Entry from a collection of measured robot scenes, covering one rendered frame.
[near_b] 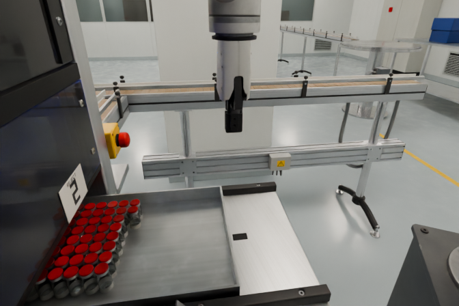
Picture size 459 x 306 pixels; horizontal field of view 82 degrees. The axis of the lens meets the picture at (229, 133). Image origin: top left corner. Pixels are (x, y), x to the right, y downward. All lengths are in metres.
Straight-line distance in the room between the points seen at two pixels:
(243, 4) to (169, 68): 1.54
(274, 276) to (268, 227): 0.12
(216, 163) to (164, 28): 0.95
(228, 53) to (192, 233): 0.36
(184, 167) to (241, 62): 1.16
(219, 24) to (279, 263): 0.42
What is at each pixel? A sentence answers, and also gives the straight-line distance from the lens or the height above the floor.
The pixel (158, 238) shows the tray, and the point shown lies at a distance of 0.59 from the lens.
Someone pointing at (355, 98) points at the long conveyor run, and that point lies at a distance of 1.61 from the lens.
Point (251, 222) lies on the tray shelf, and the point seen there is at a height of 0.88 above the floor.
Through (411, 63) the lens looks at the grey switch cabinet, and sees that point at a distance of 7.08.
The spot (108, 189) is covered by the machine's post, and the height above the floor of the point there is 0.92.
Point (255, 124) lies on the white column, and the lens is 2.12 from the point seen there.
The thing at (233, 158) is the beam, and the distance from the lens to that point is 1.54.
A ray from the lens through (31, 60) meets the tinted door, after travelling 0.46.
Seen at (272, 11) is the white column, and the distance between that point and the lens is 1.98.
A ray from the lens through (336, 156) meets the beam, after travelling 1.75.
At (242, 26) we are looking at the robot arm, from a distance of 0.43.
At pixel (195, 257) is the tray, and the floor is 0.88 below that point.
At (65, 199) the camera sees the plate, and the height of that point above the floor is 1.03.
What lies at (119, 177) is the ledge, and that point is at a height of 0.88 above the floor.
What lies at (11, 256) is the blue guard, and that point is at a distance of 0.40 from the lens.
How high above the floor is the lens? 1.29
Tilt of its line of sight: 25 degrees down
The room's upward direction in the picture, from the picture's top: straight up
